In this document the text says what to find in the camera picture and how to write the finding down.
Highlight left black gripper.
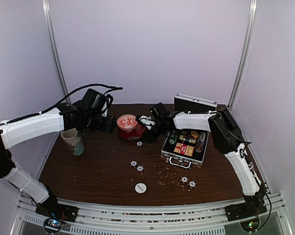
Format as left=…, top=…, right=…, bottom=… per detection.
left=83, top=112, right=116, bottom=133

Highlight black white chip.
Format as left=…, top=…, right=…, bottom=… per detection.
left=130, top=160, right=138, bottom=167
left=181, top=176, right=188, bottom=183
left=136, top=165, right=144, bottom=172

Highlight red playing card box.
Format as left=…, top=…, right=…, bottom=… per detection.
left=174, top=143, right=195, bottom=157

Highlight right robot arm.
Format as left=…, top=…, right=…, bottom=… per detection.
left=136, top=103, right=266, bottom=216

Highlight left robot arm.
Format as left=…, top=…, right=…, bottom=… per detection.
left=0, top=89, right=116, bottom=217

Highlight black 100 chip near saucer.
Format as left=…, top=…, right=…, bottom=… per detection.
left=136, top=141, right=143, bottom=147

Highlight red floral saucer plate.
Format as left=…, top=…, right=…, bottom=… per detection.
left=118, top=124, right=147, bottom=141

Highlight white orange patterned bowl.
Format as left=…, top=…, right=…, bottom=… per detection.
left=117, top=114, right=138, bottom=132

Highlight chip stack left in case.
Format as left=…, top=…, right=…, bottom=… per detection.
left=169, top=131, right=179, bottom=145

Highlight chip stack in case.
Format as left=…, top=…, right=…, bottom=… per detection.
left=169, top=131, right=179, bottom=145
left=195, top=132, right=207, bottom=153

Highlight aluminium poker case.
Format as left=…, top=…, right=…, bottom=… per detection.
left=161, top=94, right=217, bottom=169

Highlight white floral ceramic mug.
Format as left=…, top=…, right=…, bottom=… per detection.
left=60, top=129, right=84, bottom=156

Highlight gold card decks in case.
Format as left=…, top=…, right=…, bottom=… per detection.
left=179, top=130, right=199, bottom=144

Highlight chip stack right in case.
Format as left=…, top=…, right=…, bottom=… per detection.
left=195, top=132, right=207, bottom=153

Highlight white dealer button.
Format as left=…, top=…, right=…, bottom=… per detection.
left=135, top=183, right=147, bottom=194

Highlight black white chip front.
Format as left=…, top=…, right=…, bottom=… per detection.
left=181, top=176, right=188, bottom=183

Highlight black orange chip front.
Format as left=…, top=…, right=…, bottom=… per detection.
left=188, top=181, right=197, bottom=188

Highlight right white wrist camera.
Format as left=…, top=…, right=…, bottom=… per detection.
left=136, top=115, right=156, bottom=130

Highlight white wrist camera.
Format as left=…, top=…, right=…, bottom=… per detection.
left=136, top=115, right=156, bottom=130
left=101, top=94, right=114, bottom=117

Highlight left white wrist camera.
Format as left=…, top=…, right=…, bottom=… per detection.
left=101, top=94, right=114, bottom=117

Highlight front aluminium rail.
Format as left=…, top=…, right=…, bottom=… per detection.
left=8, top=193, right=295, bottom=235

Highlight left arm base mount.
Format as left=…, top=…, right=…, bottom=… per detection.
left=31, top=198, right=78, bottom=234

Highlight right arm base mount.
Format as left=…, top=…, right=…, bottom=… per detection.
left=225, top=192, right=267, bottom=233

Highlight left aluminium frame post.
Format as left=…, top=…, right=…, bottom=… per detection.
left=42, top=0, right=69, bottom=95

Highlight aluminium frame post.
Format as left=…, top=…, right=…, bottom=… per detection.
left=228, top=0, right=259, bottom=110
left=42, top=0, right=69, bottom=95

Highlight right aluminium frame post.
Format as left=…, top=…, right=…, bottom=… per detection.
left=228, top=0, right=259, bottom=110

